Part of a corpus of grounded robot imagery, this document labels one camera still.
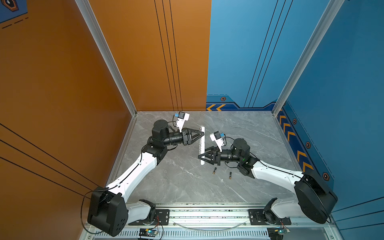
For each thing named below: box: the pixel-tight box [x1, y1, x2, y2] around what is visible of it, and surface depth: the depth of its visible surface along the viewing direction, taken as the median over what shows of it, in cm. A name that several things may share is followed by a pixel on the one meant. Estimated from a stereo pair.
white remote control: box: [200, 126, 205, 166], surface depth 68 cm
